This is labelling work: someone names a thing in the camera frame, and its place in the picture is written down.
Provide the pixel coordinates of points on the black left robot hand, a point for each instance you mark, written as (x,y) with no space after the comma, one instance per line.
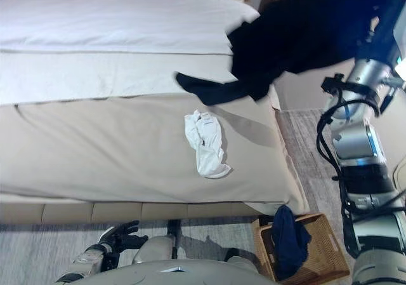
(127,239)

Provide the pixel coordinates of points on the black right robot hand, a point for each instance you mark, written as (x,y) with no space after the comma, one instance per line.
(385,28)

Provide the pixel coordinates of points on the large dark navy garment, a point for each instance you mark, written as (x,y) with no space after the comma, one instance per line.
(285,37)

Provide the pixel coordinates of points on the white garment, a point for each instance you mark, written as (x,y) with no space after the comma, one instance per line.
(206,139)

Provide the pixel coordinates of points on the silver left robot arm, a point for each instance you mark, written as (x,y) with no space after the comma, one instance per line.
(89,256)

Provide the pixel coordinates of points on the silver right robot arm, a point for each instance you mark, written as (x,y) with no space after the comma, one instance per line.
(355,139)

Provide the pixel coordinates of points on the brown wicker basket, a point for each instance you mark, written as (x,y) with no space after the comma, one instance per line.
(326,243)

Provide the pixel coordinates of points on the silver left robot leg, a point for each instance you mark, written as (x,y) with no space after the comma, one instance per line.
(155,248)

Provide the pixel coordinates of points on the silver robot leg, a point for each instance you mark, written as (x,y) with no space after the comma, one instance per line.
(155,248)
(238,261)

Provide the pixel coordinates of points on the grey robot torso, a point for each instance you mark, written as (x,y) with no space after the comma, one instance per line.
(174,275)

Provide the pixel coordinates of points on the beige bedspread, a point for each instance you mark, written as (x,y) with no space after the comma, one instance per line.
(95,145)

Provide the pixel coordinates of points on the silver right robot leg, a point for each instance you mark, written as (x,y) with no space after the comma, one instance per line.
(238,261)

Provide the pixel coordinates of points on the small blue garment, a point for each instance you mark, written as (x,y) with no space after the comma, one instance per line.
(288,240)

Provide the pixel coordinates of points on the white duvet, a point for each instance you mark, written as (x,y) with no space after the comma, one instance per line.
(95,21)

